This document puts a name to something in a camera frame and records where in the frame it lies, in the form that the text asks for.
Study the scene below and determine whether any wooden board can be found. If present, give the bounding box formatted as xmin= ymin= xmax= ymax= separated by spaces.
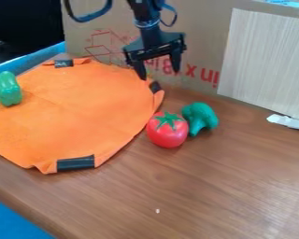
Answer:
xmin=215 ymin=7 xmax=299 ymax=121

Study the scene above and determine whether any cardboard box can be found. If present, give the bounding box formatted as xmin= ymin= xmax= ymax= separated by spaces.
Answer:
xmin=59 ymin=0 xmax=299 ymax=95

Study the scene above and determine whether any green toy pepper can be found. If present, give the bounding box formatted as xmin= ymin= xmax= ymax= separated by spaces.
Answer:
xmin=0 ymin=70 xmax=25 ymax=107

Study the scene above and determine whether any orange cloth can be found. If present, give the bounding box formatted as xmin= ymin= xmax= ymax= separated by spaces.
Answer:
xmin=0 ymin=57 xmax=166 ymax=176

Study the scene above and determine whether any red toy tomato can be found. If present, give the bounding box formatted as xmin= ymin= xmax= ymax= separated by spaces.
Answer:
xmin=144 ymin=110 xmax=192 ymax=149

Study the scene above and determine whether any green toy broccoli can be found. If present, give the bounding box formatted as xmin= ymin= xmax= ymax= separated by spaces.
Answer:
xmin=179 ymin=101 xmax=221 ymax=138

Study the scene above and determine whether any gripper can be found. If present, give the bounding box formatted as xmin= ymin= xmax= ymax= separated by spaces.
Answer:
xmin=121 ymin=23 xmax=189 ymax=81

